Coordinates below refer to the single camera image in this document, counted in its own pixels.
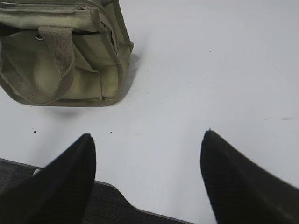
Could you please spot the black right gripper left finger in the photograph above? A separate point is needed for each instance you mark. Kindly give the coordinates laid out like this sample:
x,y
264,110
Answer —
x,y
59,193

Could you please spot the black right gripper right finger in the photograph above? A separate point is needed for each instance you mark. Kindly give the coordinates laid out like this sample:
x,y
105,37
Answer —
x,y
240,191

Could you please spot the yellow canvas bag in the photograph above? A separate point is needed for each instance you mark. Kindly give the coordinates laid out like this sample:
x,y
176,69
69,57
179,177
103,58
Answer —
x,y
63,52

